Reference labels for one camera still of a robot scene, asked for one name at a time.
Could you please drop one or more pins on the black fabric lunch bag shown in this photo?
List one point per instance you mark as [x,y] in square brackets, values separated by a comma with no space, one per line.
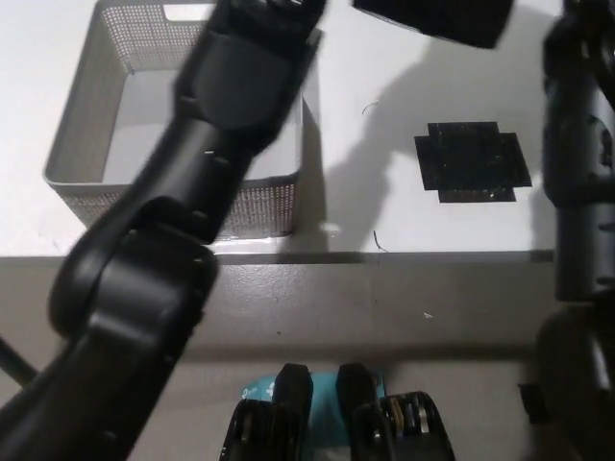
[432,19]

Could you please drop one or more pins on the grey perforated plastic basket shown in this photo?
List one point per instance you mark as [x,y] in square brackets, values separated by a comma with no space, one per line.
[269,206]

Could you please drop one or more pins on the black teal robot body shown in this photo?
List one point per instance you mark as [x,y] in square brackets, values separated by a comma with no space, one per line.
[346,427]

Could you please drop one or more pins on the thin curved black thread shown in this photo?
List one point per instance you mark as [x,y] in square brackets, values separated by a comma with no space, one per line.
[369,106]

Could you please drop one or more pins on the black tape patch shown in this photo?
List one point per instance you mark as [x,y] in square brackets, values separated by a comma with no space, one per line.
[473,163]

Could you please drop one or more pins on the dark metal table leg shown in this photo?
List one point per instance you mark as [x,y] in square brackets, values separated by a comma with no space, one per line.
[14,362]

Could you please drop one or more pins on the short thick black thread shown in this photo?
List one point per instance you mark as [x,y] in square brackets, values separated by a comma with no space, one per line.
[377,241]

